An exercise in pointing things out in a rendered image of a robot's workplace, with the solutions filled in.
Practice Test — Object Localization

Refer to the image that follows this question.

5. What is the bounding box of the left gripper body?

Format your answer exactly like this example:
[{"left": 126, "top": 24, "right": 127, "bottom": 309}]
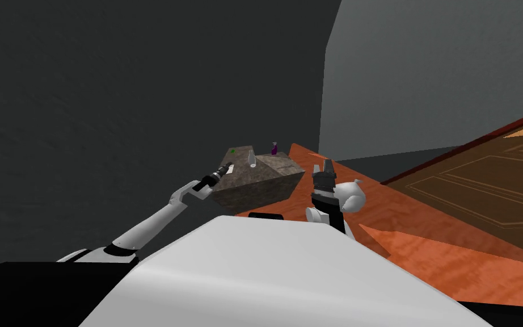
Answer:
[{"left": 192, "top": 170, "right": 221, "bottom": 192}]

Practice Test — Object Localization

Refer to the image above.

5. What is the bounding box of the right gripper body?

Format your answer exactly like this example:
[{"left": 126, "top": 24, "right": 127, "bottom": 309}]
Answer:
[{"left": 311, "top": 170, "right": 338, "bottom": 198}]

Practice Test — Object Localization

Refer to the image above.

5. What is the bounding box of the grey-brown stone table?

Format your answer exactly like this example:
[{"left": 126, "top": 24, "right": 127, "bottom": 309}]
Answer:
[{"left": 210, "top": 145, "right": 306, "bottom": 212}]

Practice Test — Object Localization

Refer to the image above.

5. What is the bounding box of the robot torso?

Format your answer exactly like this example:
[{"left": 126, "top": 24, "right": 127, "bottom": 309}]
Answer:
[{"left": 77, "top": 211, "right": 495, "bottom": 327}]

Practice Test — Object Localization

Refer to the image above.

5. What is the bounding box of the brown panelled door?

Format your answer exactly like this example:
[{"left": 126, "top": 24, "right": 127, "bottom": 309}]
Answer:
[{"left": 381, "top": 104, "right": 523, "bottom": 265}]

